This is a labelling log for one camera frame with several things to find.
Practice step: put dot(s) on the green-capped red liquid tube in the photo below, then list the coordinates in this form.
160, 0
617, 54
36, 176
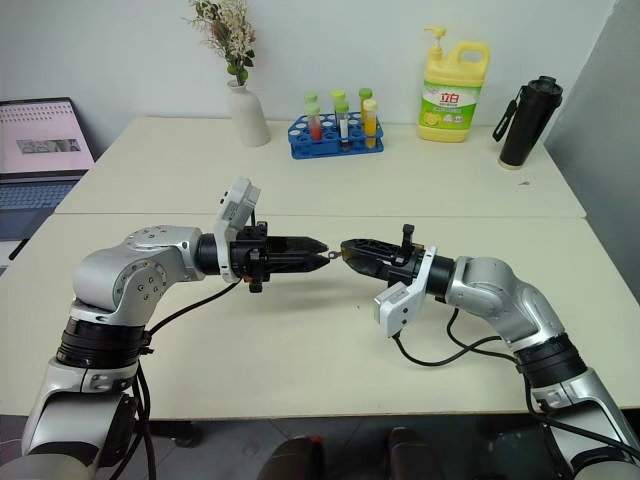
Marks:
315, 130

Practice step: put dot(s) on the yellow detergent pump bottle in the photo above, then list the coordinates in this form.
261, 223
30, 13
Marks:
450, 120

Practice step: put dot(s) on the small silver key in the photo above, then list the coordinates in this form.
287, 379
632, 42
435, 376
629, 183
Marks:
334, 255

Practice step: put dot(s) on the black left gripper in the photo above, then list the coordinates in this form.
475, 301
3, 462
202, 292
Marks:
254, 257

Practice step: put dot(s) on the blue test tube rack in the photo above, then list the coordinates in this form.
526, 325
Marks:
325, 150

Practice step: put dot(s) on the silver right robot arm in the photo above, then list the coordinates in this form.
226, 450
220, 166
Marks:
500, 295

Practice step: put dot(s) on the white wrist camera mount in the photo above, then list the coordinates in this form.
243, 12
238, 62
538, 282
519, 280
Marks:
239, 200
400, 305

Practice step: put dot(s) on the white ceramic vase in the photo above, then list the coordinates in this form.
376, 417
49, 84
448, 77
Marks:
247, 120

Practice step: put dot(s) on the yellow-capped yellow liquid tube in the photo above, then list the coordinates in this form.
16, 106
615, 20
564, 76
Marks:
370, 125

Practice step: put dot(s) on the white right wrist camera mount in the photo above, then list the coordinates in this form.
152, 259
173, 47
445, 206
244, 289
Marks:
400, 305

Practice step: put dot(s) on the dried flower bunch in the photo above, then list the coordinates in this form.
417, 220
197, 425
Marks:
227, 30

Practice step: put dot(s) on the dark rounded shape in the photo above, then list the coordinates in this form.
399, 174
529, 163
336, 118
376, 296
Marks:
411, 452
295, 457

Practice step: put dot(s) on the green-capped white label tube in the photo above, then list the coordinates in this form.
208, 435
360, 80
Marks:
344, 127

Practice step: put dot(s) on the open grey laptop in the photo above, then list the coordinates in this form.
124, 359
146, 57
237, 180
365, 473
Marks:
40, 145

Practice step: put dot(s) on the black furniture foot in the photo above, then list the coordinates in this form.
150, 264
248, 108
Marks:
184, 432

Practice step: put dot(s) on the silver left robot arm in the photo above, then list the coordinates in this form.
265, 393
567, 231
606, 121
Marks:
125, 270

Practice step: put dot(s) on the brass padlock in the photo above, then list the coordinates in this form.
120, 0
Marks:
349, 257

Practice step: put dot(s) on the green-capped test tube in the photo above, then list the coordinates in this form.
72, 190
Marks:
338, 94
312, 97

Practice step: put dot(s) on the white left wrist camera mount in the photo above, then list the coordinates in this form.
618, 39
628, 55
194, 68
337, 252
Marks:
239, 200

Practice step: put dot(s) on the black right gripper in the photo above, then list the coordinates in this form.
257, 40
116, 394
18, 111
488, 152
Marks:
406, 265

